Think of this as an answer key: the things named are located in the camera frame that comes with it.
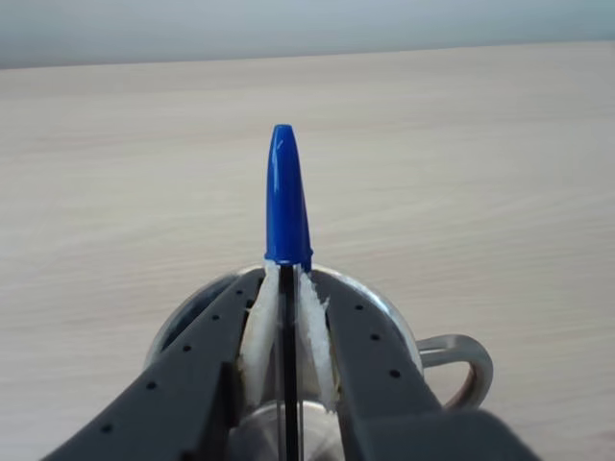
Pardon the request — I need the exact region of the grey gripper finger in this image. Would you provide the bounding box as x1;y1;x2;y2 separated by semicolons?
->
296;268;544;461
36;267;280;461

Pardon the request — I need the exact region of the silver steel cup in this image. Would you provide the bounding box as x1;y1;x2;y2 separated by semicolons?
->
143;266;495;461

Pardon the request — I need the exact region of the blue capped ballpoint pen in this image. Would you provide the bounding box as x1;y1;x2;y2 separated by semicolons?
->
264;123;314;461

